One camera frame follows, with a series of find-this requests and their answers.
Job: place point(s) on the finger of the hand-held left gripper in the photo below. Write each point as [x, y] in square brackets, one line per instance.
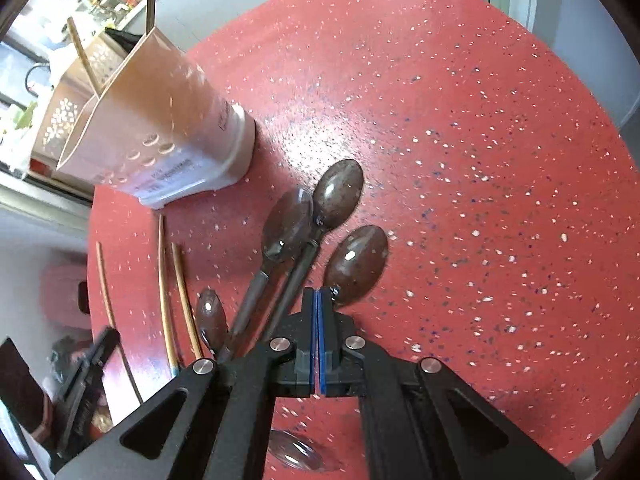
[100, 347]

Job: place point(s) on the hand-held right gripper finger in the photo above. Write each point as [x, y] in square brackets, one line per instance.
[324, 345]
[312, 345]

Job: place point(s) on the light wooden chopstick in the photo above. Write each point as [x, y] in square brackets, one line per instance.
[185, 296]
[84, 56]
[161, 285]
[106, 290]

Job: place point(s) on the small metal spoon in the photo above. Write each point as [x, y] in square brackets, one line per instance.
[211, 317]

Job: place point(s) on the beige perforated utensil holder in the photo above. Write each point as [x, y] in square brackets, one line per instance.
[165, 110]

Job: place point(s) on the person's left forearm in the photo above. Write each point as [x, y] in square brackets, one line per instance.
[22, 390]

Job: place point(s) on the pink plastic stool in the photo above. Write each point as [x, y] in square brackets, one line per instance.
[60, 290]

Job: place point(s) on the beige flower-hole basket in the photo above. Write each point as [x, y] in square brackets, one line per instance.
[55, 115]

